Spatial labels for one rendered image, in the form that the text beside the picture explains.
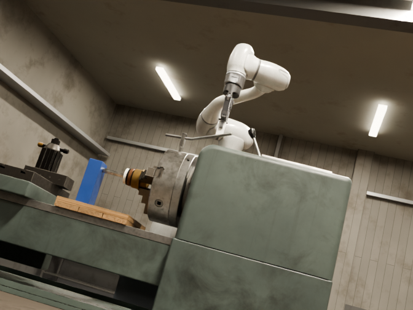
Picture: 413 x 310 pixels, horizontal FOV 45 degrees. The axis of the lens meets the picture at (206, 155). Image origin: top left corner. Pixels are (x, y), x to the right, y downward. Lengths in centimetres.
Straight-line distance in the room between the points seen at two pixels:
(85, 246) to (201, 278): 47
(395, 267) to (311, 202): 766
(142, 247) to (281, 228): 53
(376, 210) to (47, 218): 805
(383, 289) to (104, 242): 781
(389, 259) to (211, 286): 779
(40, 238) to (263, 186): 89
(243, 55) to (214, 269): 94
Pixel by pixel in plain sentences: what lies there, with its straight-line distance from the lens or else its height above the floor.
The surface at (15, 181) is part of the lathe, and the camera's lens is 208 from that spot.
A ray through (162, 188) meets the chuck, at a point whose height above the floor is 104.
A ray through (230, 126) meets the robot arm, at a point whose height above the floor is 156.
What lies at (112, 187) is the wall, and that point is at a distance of 1039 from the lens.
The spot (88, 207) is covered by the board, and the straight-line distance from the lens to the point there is 201.
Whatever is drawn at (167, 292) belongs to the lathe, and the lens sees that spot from 187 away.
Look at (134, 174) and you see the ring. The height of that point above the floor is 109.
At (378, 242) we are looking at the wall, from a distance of 952.
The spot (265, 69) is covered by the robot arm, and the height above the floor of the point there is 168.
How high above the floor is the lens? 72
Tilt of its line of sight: 14 degrees up
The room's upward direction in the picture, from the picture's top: 16 degrees clockwise
